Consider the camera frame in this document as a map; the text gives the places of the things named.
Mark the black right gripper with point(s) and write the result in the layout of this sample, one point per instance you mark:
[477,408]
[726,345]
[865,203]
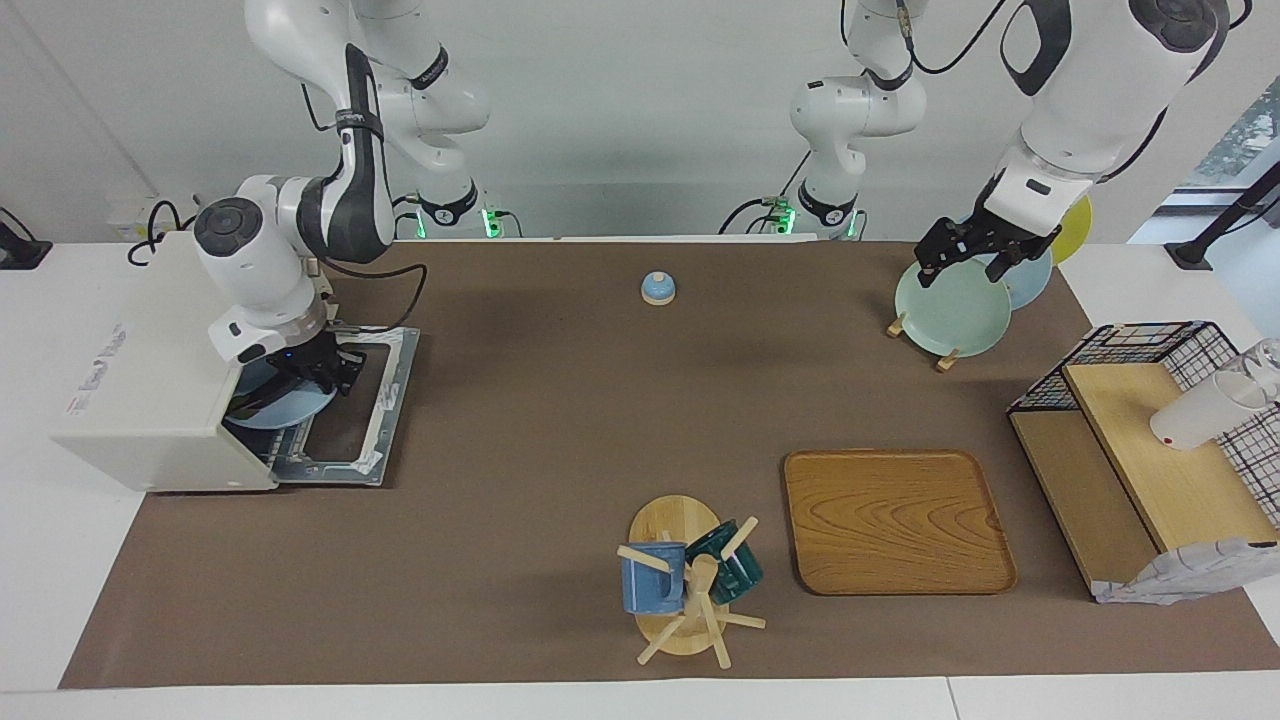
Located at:
[315,362]

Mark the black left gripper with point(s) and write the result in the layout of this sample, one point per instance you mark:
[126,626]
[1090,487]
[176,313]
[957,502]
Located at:
[1000,232]

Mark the glass oven door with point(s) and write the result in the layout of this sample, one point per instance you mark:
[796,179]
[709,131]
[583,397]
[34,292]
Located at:
[385,420]

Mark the small light blue plate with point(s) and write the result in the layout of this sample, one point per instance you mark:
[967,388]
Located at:
[280,412]

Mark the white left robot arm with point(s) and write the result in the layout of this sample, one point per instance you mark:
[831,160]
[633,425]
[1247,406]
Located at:
[1090,100]

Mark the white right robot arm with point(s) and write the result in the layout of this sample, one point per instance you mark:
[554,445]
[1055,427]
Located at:
[350,200]

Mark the white toaster oven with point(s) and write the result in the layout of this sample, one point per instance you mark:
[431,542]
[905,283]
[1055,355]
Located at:
[130,340]

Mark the pale green plate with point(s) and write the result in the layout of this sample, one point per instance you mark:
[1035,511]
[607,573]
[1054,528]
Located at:
[955,310]

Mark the large pale blue plate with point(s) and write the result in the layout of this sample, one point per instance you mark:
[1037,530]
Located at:
[1035,280]

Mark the wooden plate rack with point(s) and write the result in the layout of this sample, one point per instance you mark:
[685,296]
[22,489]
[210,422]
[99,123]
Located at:
[897,325]

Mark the yellow plate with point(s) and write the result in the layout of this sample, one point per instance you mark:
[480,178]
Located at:
[1075,235]

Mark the brown table mat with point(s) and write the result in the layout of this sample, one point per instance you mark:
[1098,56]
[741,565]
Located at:
[550,450]

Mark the black clamp stand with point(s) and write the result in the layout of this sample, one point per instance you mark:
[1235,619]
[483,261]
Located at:
[1225,215]

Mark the wooden serving tray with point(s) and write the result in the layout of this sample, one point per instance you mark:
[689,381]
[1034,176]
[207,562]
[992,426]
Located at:
[895,520]

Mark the white cup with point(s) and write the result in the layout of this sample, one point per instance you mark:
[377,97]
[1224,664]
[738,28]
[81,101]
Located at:
[1200,415]

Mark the clear glass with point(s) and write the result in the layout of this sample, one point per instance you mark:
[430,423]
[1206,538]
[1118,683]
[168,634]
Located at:
[1265,360]

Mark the black desk object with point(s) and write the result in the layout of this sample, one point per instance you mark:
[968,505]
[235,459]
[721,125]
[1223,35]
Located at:
[20,250]

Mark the wooden mug tree stand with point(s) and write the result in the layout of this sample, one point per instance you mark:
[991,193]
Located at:
[675,520]

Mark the blue mug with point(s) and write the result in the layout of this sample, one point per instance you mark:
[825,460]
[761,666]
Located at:
[650,590]

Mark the grey marbled cloth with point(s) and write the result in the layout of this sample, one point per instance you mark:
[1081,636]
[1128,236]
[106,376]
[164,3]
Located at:
[1190,575]

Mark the dark green mug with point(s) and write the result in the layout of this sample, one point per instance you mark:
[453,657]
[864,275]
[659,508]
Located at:
[735,575]

